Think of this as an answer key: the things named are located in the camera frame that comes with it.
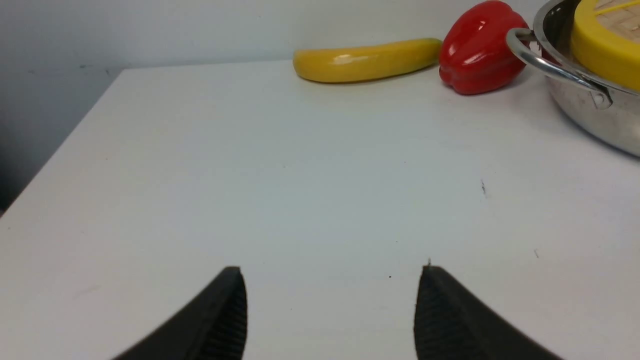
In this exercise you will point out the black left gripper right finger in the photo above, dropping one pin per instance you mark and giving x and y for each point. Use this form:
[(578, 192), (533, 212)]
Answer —
[(451, 323)]

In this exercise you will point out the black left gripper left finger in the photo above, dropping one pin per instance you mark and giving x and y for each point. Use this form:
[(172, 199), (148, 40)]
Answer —
[(212, 326)]

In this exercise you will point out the yellow toy banana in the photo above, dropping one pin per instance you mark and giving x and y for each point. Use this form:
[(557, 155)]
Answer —
[(369, 63)]

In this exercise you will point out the yellow-rimmed woven steamer lid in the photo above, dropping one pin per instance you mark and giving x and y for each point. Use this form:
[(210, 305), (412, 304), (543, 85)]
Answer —
[(605, 39)]

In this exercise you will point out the stainless steel pot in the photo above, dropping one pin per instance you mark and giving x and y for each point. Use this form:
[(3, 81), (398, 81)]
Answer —
[(607, 111)]

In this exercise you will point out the red toy bell pepper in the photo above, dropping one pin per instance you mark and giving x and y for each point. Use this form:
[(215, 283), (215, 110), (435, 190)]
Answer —
[(474, 58)]

